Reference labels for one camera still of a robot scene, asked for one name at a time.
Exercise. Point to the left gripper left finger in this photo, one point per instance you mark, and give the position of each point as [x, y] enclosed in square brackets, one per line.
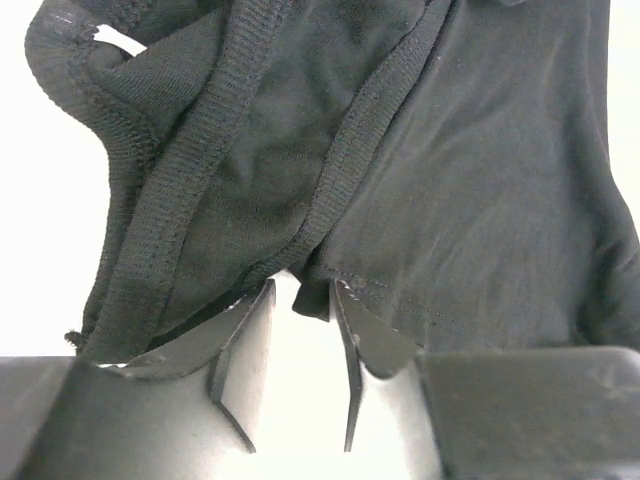
[185, 410]

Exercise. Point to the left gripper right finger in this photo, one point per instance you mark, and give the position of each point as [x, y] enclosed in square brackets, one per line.
[568, 413]

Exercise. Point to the black tank top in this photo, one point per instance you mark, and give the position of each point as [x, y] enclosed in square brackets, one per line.
[447, 160]

